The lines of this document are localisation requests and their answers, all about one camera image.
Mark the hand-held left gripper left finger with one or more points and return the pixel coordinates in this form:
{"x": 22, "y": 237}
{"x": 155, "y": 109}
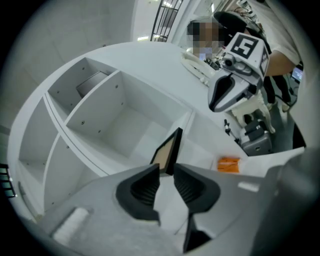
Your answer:
{"x": 140, "y": 192}

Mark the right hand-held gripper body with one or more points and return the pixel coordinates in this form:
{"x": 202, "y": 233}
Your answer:
{"x": 247, "y": 53}

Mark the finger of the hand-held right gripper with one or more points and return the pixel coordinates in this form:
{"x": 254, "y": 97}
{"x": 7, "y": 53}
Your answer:
{"x": 220, "y": 95}

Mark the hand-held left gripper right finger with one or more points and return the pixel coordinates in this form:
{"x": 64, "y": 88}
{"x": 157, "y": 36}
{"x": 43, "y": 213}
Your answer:
{"x": 197, "y": 192}

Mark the black picture frame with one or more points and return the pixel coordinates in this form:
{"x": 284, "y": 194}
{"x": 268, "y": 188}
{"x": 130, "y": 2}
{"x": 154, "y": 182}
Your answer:
{"x": 168, "y": 152}

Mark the white shelf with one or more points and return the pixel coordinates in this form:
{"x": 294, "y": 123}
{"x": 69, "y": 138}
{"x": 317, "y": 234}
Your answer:
{"x": 140, "y": 82}

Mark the person's right forearm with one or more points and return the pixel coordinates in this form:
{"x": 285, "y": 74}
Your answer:
{"x": 280, "y": 63}

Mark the small black clamp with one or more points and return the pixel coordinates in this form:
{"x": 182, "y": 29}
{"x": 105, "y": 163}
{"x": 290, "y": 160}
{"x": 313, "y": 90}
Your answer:
{"x": 228, "y": 128}

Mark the white ornate ornament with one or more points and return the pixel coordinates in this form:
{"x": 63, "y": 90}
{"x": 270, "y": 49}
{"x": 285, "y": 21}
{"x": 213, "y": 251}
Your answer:
{"x": 197, "y": 67}

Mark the white ornate stand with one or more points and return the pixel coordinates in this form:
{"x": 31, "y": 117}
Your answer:
{"x": 257, "y": 107}

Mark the person's head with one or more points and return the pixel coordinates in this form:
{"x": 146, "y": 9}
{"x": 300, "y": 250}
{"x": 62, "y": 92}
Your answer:
{"x": 212, "y": 32}

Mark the orange packet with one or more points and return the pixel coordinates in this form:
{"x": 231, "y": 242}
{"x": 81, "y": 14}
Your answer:
{"x": 228, "y": 164}

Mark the person's white shirt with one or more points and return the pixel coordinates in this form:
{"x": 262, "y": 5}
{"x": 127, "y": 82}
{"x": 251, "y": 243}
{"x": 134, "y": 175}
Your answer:
{"x": 277, "y": 22}

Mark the person's black trouser legs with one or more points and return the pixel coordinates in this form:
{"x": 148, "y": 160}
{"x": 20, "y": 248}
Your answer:
{"x": 277, "y": 87}

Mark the black device with label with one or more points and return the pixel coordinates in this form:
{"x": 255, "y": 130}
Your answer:
{"x": 255, "y": 128}

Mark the computer monitor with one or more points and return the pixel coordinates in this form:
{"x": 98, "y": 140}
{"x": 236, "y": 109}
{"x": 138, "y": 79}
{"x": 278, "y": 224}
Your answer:
{"x": 297, "y": 74}

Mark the grey hard case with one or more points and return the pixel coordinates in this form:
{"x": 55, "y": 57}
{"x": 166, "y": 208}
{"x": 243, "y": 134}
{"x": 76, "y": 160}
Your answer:
{"x": 257, "y": 145}

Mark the black window grille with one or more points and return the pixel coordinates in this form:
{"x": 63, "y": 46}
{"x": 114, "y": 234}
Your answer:
{"x": 166, "y": 20}

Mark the dark barred fixture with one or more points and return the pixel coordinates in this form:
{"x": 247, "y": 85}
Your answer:
{"x": 7, "y": 181}

